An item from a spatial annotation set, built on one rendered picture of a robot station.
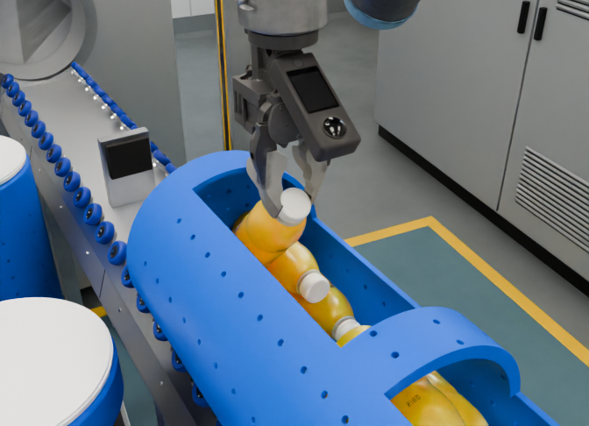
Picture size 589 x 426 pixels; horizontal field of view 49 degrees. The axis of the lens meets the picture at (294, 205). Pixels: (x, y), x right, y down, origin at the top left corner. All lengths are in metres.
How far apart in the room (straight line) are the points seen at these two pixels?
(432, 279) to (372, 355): 2.11
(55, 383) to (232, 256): 0.29
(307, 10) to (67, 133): 1.21
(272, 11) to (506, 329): 2.06
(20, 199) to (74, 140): 0.36
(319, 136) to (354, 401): 0.24
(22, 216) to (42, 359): 0.55
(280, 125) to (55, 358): 0.45
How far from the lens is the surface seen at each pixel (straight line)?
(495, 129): 2.91
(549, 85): 2.65
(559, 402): 2.36
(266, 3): 0.63
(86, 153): 1.66
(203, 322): 0.75
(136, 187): 1.41
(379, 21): 0.77
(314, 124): 0.62
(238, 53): 1.55
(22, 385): 0.91
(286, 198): 0.74
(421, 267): 2.77
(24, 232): 1.44
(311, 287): 0.87
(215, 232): 0.79
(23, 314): 1.01
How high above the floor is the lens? 1.66
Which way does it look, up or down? 32 degrees down
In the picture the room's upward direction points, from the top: straight up
